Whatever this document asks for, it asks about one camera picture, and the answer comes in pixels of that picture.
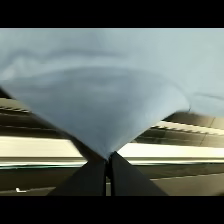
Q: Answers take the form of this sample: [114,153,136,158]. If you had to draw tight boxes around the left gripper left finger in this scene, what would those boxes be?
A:
[47,158,108,197]

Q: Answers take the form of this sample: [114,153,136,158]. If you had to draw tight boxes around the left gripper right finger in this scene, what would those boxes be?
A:
[110,151,168,197]

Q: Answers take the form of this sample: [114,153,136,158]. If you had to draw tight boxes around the blue garment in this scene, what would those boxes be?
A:
[0,28,224,161]

